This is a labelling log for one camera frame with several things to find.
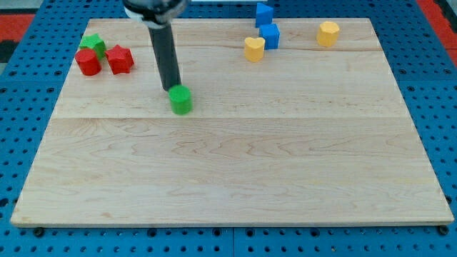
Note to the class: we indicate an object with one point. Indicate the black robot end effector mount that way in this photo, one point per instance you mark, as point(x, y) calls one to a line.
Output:
point(155, 14)

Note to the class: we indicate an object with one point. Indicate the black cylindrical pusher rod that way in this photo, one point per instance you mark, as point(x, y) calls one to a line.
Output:
point(162, 40)

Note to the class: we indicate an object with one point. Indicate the yellow heart block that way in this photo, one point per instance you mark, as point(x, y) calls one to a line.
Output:
point(254, 48)

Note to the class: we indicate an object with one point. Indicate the blue cube block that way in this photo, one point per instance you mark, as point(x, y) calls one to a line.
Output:
point(271, 34)

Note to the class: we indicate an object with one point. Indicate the red star block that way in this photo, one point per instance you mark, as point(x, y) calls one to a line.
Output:
point(120, 59)

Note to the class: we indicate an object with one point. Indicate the green cylinder block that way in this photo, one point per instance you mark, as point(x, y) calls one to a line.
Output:
point(180, 99)

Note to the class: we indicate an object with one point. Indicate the green star block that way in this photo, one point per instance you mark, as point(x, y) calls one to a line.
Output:
point(94, 42)

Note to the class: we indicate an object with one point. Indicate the red cylinder block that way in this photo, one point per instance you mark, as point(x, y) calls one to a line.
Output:
point(88, 62)

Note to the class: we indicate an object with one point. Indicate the blue triangle block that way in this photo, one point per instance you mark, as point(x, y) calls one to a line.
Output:
point(264, 15)

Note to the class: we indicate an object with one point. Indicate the yellow hexagon block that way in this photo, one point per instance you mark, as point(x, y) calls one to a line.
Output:
point(328, 33)

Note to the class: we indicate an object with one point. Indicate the light wooden board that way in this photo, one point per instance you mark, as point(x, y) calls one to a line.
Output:
point(308, 136)

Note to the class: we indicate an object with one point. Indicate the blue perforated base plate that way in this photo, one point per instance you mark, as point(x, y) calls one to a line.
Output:
point(419, 38)

